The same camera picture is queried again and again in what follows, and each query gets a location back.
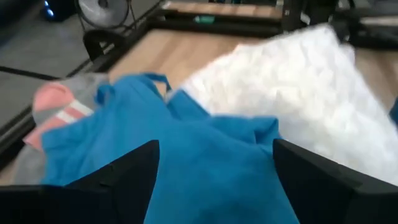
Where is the teal tag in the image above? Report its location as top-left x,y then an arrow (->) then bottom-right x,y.
194,15 -> 216,24

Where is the blue cloth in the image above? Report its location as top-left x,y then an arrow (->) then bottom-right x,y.
40,73 -> 300,224

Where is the black floor fan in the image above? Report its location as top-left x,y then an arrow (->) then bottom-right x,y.
74,0 -> 131,62

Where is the white fluffy cloth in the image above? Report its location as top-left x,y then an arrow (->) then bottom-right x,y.
180,24 -> 398,187

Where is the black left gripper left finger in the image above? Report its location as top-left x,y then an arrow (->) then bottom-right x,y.
0,139 -> 160,224

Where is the grey pink sock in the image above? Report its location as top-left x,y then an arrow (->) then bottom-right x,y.
23,73 -> 109,152

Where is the grey knit cloth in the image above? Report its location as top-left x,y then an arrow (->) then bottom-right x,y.
14,144 -> 47,185

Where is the computer tower with lights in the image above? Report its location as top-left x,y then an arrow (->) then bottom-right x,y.
40,0 -> 75,22

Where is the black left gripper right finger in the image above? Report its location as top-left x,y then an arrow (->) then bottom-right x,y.
272,139 -> 398,224

